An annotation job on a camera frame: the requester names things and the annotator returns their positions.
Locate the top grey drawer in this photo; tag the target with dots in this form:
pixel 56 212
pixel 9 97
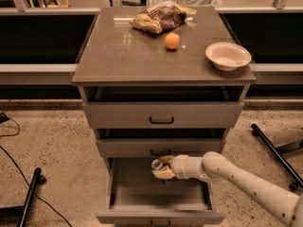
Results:
pixel 161 115

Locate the white bowl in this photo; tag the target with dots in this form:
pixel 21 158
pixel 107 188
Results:
pixel 228 56

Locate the black stand leg left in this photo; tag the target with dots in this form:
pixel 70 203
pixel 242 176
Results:
pixel 21 212

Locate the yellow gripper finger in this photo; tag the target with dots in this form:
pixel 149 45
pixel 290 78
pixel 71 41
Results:
pixel 164 173
pixel 166 160

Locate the black stand leg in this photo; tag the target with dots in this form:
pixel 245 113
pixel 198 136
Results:
pixel 279 153
pixel 21 212

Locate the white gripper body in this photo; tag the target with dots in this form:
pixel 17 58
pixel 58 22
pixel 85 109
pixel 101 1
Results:
pixel 180 166

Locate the bottom grey drawer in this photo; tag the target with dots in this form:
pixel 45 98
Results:
pixel 135 197

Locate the grey drawer cabinet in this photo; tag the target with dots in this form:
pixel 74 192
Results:
pixel 123 64

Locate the grey drawer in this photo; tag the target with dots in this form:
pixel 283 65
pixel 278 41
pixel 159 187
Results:
pixel 123 148
pixel 161 115
pixel 135 197

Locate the metal railing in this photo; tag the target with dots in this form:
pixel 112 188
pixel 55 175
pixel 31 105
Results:
pixel 41 10

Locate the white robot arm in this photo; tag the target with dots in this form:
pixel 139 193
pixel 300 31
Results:
pixel 282 204

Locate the black stand leg right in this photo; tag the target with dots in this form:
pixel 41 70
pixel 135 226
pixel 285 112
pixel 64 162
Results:
pixel 279 153

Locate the middle grey drawer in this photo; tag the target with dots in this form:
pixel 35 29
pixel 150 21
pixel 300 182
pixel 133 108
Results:
pixel 123 148

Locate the orange fruit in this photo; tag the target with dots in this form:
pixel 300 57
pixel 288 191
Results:
pixel 172 41

